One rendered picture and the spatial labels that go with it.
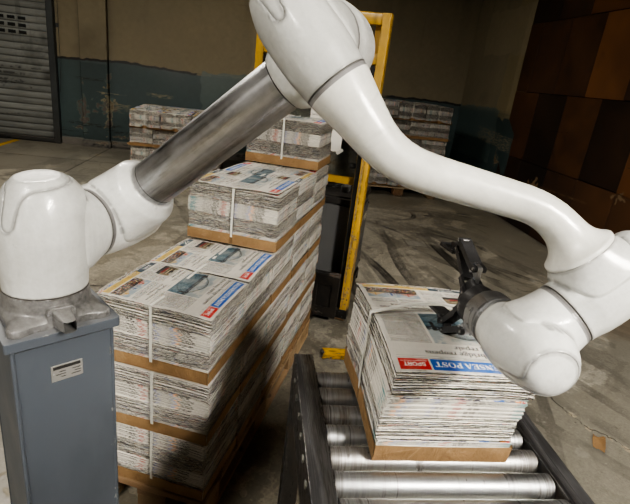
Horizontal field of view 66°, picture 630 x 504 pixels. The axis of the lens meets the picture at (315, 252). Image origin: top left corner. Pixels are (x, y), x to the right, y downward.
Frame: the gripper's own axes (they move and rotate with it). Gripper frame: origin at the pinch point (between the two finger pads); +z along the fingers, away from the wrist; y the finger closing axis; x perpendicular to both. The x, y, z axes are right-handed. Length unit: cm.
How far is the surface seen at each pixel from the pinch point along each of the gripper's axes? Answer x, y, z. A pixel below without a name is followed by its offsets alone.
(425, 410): -6.1, 21.6, -17.6
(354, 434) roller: -16.1, 34.6, -7.5
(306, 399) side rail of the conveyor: -25.6, 33.3, 3.1
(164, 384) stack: -64, 54, 40
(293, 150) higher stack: -24, -14, 144
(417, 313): -3.7, 9.4, 1.0
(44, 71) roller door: -370, -55, 731
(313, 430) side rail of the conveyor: -24.9, 34.2, -7.1
